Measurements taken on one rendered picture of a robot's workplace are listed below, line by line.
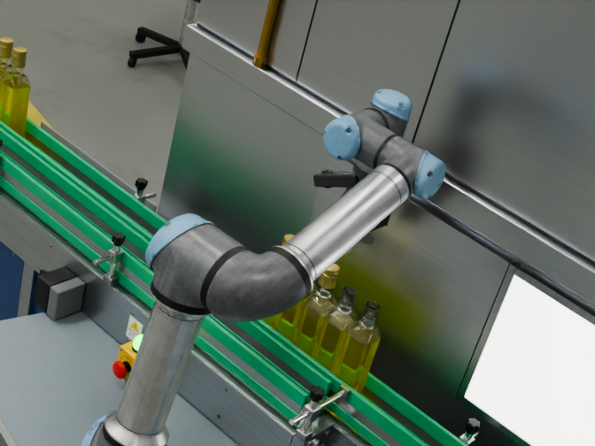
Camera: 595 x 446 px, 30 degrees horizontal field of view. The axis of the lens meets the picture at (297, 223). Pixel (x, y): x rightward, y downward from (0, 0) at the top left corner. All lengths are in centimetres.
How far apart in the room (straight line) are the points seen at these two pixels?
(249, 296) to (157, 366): 24
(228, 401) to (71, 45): 370
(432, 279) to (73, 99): 327
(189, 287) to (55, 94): 361
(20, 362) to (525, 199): 113
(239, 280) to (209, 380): 70
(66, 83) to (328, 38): 321
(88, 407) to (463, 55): 106
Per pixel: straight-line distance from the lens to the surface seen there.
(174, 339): 184
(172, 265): 177
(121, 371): 244
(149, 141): 505
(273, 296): 172
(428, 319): 230
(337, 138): 196
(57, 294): 257
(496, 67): 211
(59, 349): 255
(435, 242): 223
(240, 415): 235
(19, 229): 277
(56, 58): 567
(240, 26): 250
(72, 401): 242
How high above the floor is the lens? 235
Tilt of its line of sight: 30 degrees down
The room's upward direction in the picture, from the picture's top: 16 degrees clockwise
